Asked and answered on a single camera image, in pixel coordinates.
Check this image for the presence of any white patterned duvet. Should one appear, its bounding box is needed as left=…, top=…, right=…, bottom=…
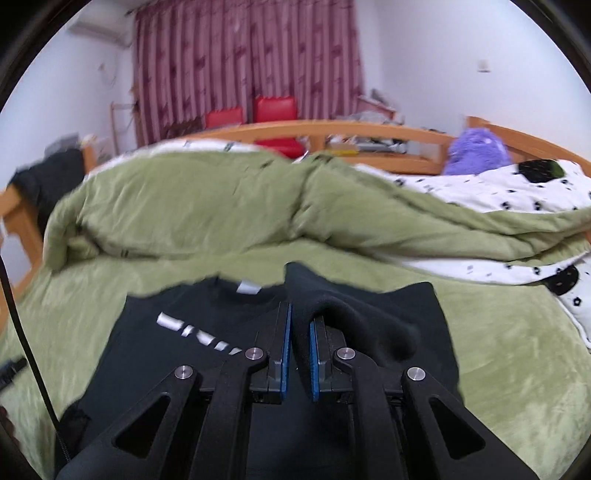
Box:
left=355, top=159, right=591, bottom=352

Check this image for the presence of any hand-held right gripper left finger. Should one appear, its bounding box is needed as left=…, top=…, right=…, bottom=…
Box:
left=55, top=301, right=293, bottom=480

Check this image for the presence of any purple plush toy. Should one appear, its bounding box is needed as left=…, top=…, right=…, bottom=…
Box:
left=443, top=128, right=513, bottom=176

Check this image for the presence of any black printed sweatshirt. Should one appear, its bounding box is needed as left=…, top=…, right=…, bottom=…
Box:
left=54, top=262, right=464, bottom=480

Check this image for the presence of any green bed sheet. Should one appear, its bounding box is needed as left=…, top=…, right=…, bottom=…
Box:
left=0, top=237, right=591, bottom=480

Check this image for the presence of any maroon patterned curtain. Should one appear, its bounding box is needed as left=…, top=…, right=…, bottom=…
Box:
left=131, top=0, right=368, bottom=146

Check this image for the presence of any green quilt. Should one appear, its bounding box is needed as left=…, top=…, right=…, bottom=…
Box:
left=44, top=151, right=591, bottom=273

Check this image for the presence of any wooden bed frame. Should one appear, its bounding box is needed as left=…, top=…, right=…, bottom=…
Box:
left=0, top=115, right=591, bottom=296

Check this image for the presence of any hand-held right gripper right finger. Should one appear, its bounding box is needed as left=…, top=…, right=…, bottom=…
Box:
left=308, top=315, right=541, bottom=480

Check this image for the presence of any black cable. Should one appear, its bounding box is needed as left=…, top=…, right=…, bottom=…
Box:
left=0, top=249, right=72, bottom=462

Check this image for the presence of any wooden rack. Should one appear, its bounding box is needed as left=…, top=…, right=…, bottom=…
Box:
left=110, top=100, right=139, bottom=155

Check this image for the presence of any dark clothes pile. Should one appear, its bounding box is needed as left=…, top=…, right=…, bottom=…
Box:
left=11, top=148, right=86, bottom=222

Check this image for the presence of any red chair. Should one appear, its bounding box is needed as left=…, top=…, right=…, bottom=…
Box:
left=204, top=107, right=245, bottom=130
left=253, top=95, right=305, bottom=159

